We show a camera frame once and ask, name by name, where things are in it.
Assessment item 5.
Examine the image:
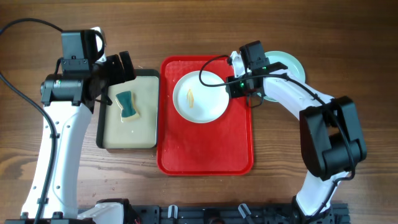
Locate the white plate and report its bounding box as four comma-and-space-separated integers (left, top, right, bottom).
172, 71, 229, 124

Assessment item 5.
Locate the red plastic tray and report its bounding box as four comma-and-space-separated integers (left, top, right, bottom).
157, 55, 254, 175

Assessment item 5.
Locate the pale green plate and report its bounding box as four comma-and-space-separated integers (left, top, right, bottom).
257, 50, 307, 103

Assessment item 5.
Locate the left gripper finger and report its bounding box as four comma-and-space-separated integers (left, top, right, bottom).
119, 51, 136, 81
104, 54, 124, 86

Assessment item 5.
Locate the green and yellow sponge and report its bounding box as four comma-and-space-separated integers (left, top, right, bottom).
116, 91, 140, 123

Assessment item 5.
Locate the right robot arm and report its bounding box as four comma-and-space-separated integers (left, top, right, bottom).
226, 41, 367, 223

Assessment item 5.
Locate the black tray with soapy water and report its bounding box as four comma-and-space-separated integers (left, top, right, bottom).
96, 69, 160, 149

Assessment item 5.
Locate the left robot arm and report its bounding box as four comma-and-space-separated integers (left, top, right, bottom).
20, 27, 135, 223

